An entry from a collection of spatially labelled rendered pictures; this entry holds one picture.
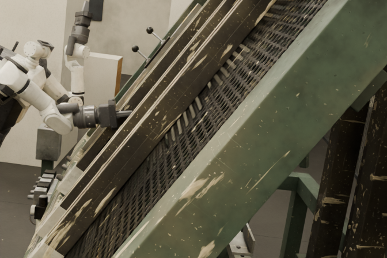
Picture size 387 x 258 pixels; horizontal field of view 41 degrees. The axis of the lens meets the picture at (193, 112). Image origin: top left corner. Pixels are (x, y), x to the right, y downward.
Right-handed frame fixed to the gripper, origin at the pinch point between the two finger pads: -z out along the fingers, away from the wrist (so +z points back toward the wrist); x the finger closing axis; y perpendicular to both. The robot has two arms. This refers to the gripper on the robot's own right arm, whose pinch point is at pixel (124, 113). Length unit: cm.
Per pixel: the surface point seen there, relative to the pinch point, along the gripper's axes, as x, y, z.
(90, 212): -13, -62, 8
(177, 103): 16, -62, -18
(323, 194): -13, -64, -57
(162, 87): 15.5, -36.2, -15.0
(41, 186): -42, 43, 46
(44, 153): -38, 84, 52
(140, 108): 9.5, -36.2, -7.6
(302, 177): -68, 88, -93
